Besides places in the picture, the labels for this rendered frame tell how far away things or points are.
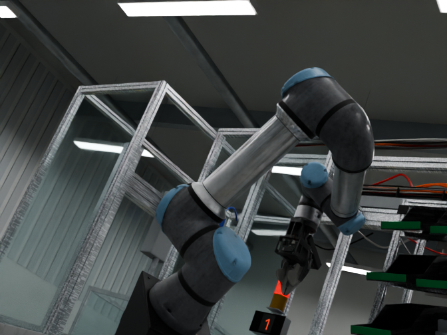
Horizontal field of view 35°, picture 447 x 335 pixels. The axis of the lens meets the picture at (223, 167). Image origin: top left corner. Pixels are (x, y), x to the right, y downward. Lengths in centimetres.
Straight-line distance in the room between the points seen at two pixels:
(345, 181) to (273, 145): 21
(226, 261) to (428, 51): 695
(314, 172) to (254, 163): 35
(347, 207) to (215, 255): 41
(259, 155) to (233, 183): 9
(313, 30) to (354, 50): 54
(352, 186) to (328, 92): 26
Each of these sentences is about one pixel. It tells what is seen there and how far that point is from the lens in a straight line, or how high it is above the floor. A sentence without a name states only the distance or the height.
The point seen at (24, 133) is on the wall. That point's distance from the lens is 1197.
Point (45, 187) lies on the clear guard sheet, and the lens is 297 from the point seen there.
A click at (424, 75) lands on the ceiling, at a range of 877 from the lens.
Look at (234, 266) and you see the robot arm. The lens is 158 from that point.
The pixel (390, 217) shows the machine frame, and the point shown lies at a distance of 346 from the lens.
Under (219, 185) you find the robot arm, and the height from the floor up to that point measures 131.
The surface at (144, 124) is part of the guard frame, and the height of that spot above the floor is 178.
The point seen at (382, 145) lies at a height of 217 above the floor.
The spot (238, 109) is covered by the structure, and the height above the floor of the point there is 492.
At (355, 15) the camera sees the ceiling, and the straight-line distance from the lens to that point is 815.
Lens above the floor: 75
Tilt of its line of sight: 22 degrees up
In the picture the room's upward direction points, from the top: 22 degrees clockwise
